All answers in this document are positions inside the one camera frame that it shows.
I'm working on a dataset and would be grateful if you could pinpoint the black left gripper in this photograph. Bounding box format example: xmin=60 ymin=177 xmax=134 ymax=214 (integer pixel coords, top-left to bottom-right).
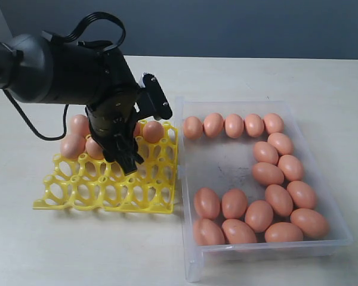
xmin=85 ymin=89 xmax=144 ymax=175

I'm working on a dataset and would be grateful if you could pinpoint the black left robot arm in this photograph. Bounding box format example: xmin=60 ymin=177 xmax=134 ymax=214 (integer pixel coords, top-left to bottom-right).
xmin=0 ymin=35 xmax=143 ymax=174

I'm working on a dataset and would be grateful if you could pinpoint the yellow plastic egg tray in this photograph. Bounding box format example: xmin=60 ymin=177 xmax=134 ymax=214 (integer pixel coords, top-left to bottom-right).
xmin=33 ymin=122 xmax=178 ymax=214

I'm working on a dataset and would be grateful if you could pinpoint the clear plastic container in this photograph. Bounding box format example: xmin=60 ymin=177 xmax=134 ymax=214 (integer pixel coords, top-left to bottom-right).
xmin=174 ymin=97 xmax=353 ymax=282

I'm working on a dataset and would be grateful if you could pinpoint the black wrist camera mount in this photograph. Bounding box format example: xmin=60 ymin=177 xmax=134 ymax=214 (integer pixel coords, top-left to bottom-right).
xmin=136 ymin=73 xmax=172 ymax=120

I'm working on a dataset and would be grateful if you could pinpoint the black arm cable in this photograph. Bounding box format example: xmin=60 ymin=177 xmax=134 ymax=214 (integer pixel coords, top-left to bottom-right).
xmin=1 ymin=11 xmax=128 ymax=141

